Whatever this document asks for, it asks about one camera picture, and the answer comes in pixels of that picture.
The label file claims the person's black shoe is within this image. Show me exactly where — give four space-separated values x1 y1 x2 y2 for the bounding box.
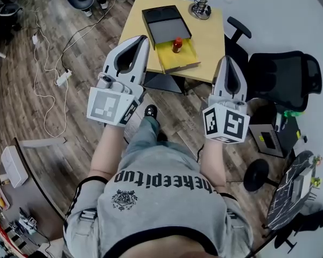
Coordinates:
144 104 158 119

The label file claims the white rectangular box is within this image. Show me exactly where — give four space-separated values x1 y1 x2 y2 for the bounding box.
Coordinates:
290 168 313 204

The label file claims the spare hand-held gripper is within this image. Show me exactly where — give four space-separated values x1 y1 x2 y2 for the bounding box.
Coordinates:
17 207 39 235

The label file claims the white boxy device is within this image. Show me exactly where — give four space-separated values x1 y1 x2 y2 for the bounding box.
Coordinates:
1 145 29 189

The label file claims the black floor cable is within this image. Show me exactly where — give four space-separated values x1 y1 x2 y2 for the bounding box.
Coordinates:
61 0 120 74

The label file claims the yellow square pedestal table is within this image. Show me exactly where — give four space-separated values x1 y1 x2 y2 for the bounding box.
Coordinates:
118 0 226 95

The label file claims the white floor cable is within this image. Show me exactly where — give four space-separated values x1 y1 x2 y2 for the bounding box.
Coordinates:
31 9 70 139

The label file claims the person's denim trouser leg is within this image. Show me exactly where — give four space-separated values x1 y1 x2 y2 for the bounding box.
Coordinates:
123 115 200 173

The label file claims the person's left forearm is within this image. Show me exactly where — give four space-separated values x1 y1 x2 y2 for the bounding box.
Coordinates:
87 123 129 184

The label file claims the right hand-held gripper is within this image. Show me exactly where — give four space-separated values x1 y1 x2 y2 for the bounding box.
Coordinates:
202 55 251 145

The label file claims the silver desk lamp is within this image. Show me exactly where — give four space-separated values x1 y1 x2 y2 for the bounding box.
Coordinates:
188 0 238 21

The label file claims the white desk support bar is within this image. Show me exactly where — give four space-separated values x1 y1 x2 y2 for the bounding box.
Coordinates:
19 137 67 148

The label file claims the green plastic bottle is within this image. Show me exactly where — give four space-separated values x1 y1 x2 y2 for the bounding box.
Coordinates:
283 110 305 119

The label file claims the small red bottle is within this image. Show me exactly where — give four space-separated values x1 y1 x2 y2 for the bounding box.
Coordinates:
172 37 184 54

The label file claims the dark curved desk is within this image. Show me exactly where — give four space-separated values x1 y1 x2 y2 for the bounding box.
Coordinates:
0 138 67 252

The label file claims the person's grey printed shirt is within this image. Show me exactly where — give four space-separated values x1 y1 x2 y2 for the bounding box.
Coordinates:
62 154 256 258

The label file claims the person's right forearm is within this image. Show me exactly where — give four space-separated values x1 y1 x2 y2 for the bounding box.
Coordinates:
199 139 227 192

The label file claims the black tray box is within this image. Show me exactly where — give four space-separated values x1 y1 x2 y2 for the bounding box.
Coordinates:
141 5 201 75

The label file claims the white power strip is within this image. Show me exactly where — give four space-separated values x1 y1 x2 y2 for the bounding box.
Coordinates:
55 69 73 87

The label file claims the black mesh office chair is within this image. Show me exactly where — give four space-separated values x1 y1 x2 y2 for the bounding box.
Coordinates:
224 16 323 113

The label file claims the round black marble table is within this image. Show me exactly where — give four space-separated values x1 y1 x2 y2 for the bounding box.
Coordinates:
266 150 317 231

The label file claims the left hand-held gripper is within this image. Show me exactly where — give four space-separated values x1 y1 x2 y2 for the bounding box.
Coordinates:
86 35 151 128

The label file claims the black and white computer case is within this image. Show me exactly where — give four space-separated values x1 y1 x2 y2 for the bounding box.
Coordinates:
248 114 303 159

